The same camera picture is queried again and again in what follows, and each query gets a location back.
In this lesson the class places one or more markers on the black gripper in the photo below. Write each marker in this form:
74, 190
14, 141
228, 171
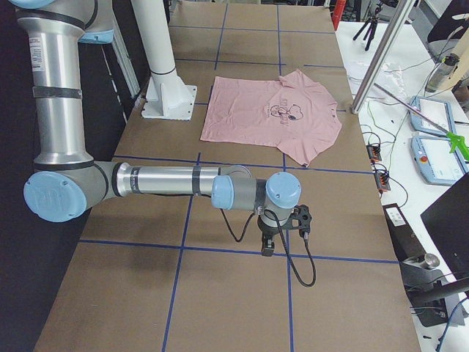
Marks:
268, 232

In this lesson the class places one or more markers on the pink snoopy t-shirt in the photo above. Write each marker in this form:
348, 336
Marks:
293, 113

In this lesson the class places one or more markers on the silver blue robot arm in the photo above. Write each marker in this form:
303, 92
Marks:
68, 181

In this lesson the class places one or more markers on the black box with label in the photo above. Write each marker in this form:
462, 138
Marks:
407, 247

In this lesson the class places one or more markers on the upper orange connector block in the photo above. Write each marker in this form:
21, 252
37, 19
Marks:
373, 151

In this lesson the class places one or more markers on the silver metal cylinder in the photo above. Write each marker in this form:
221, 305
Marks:
430, 261

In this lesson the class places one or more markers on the white mounting pillar with base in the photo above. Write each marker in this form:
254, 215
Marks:
167, 97

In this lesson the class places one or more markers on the black monitor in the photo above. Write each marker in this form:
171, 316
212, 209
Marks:
446, 221

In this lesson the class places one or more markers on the lower blue teach pendant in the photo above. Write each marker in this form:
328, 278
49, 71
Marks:
435, 162

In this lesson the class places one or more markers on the blue teach pendant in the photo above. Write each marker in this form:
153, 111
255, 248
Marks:
438, 111
435, 162

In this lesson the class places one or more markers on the upper blue teach pendant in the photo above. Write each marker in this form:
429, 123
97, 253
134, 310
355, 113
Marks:
438, 111

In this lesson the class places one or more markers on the grey water bottle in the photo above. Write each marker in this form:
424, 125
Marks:
443, 71

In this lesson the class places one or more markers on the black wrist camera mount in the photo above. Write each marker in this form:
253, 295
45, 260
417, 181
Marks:
299, 219

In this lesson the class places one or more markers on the black camera tripod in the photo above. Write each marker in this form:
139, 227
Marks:
370, 25

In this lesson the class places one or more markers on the aluminium frame post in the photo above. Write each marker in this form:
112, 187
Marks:
391, 33

